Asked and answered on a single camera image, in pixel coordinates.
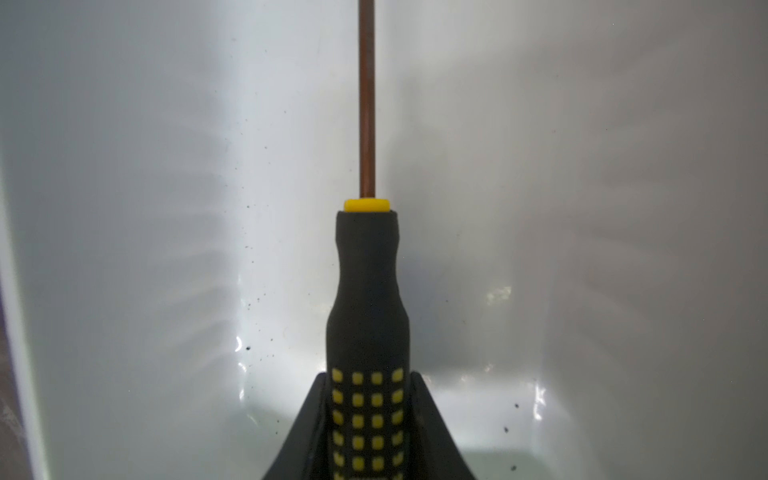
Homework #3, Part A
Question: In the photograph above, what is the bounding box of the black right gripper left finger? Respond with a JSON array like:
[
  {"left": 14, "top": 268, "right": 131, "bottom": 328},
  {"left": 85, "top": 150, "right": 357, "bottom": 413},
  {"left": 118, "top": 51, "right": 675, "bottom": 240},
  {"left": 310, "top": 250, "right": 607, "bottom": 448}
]
[{"left": 263, "top": 373, "right": 329, "bottom": 480}]

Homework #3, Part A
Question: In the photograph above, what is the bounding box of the white plastic bin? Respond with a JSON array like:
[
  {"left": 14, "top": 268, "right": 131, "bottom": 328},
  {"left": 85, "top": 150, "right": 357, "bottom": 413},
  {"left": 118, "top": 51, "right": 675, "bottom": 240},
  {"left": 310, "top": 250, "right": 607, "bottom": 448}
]
[{"left": 1, "top": 1, "right": 767, "bottom": 479}]

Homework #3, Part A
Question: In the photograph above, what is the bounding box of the black yellow handled screwdriver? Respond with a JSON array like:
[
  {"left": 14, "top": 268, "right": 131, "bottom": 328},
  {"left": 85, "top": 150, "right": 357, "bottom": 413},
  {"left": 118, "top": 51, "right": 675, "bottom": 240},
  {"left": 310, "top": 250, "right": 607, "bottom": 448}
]
[{"left": 326, "top": 1, "right": 409, "bottom": 479}]

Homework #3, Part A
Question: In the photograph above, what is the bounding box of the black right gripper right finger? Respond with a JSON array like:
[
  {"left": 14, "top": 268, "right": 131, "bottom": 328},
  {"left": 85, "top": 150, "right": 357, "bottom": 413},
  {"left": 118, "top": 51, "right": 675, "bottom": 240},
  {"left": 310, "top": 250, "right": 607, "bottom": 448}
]
[{"left": 408, "top": 371, "right": 475, "bottom": 480}]

